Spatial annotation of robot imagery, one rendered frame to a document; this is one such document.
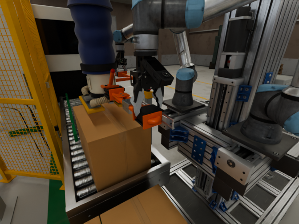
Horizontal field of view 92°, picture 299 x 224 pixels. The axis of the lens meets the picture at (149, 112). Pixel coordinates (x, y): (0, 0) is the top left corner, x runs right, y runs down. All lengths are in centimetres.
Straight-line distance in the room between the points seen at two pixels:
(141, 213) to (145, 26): 91
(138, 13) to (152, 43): 8
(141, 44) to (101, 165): 71
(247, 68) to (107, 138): 84
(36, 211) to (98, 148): 120
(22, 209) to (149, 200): 136
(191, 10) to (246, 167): 56
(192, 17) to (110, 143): 71
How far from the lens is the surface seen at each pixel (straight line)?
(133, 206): 102
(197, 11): 46
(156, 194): 106
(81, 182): 121
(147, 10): 46
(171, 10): 45
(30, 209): 199
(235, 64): 88
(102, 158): 91
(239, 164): 69
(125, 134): 88
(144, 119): 46
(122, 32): 116
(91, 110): 90
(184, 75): 96
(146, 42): 45
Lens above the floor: 140
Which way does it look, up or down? 24 degrees down
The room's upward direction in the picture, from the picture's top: straight up
